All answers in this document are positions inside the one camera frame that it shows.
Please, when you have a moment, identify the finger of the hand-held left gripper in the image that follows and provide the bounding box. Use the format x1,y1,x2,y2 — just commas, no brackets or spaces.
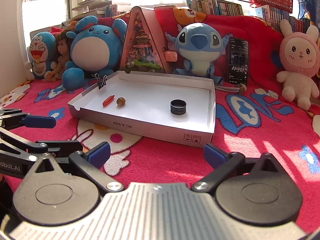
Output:
0,130,84,162
0,109,57,131

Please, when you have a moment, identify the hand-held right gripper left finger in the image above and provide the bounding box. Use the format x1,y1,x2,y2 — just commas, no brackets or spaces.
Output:
31,141,125,195

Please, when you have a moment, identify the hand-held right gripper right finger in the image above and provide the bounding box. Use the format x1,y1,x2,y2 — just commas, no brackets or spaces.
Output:
190,143,285,195

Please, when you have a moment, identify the black lens cylinder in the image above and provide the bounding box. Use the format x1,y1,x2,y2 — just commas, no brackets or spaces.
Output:
170,99,187,116

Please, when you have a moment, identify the white cardboard box tray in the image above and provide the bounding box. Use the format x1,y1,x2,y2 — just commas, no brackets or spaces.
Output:
67,70,216,148

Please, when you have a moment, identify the red cartoon printed blanket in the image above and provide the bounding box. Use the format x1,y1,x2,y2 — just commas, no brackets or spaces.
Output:
0,79,320,233

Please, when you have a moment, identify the blue robot cat plush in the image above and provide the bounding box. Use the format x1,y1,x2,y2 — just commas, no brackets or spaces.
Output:
25,32,58,80

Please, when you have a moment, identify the small black binder clip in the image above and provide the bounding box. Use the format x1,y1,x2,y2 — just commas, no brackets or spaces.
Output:
95,73,108,90

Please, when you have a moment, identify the brown haired doll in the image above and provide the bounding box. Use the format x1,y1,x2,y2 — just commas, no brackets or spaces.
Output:
45,31,75,82

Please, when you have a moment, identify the round blue mouse plush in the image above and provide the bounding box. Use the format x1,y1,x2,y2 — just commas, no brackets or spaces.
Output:
62,15,128,90

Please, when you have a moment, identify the black smartphone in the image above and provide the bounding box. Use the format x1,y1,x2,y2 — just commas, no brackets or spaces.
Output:
226,37,250,86

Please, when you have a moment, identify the blue alien plush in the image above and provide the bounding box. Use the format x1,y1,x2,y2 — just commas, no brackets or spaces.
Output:
165,23,230,85

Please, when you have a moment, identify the triangular miniature house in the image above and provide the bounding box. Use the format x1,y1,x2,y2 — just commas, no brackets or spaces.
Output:
119,6,172,74

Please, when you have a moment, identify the stack of flat books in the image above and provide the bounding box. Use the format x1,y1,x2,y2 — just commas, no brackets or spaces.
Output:
71,0,118,18

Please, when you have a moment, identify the pink bunny plush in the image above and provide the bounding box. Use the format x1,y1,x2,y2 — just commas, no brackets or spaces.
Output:
276,19,320,111

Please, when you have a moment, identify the short row of blue books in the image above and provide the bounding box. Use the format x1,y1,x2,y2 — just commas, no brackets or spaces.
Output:
105,4,132,18

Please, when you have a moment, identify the blue paper bag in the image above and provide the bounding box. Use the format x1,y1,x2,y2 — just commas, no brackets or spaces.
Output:
292,0,320,27

